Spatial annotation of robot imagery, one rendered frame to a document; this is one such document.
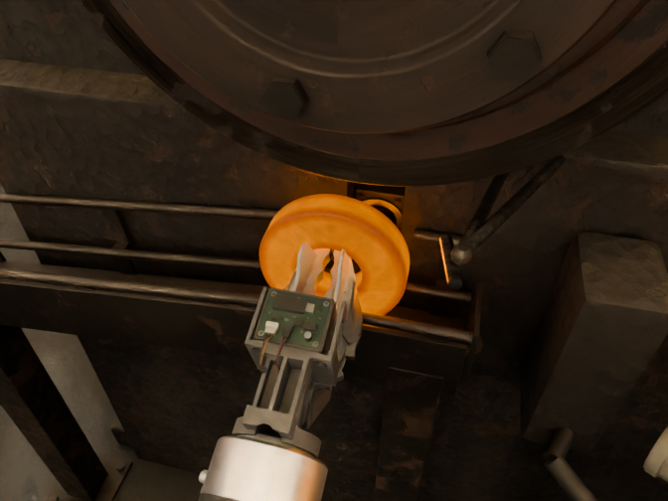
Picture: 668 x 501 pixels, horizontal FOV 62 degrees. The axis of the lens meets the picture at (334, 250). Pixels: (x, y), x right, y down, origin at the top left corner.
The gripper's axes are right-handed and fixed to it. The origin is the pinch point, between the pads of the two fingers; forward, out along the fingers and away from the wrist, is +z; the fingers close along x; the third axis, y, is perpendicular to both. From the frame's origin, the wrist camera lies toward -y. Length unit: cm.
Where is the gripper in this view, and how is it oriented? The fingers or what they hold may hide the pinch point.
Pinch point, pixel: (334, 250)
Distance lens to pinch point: 55.8
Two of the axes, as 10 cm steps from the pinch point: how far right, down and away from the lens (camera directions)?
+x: -9.7, -1.7, 1.7
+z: 2.3, -8.4, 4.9
